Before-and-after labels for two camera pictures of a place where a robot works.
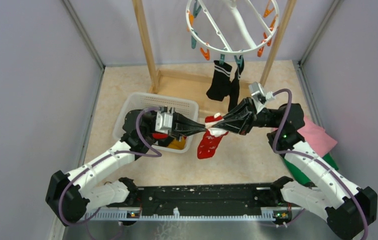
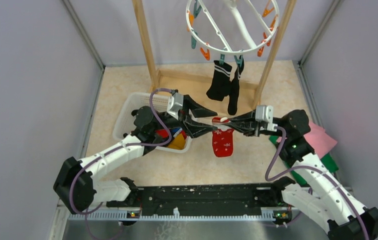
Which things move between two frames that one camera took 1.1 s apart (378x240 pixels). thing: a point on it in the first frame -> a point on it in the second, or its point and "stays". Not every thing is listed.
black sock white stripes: [235, 87] stays
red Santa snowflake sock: [211, 137] -> [222, 140]
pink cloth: [320, 141] stays
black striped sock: [220, 83] stays
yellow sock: [176, 144] stays
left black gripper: [183, 126] -> [193, 128]
